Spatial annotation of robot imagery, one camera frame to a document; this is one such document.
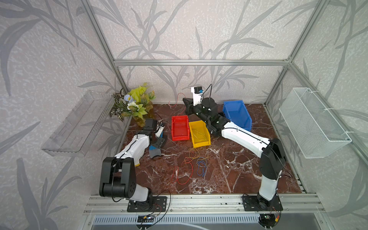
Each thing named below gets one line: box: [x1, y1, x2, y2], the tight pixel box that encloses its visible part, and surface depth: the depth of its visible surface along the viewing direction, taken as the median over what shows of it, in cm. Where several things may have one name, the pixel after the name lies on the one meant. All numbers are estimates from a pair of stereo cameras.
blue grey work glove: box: [149, 144, 162, 159], surface depth 91 cm
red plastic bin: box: [171, 115, 190, 142], surface depth 101 cm
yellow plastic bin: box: [188, 120, 211, 149], surface depth 95 cm
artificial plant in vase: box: [109, 82, 157, 128], surface depth 91 cm
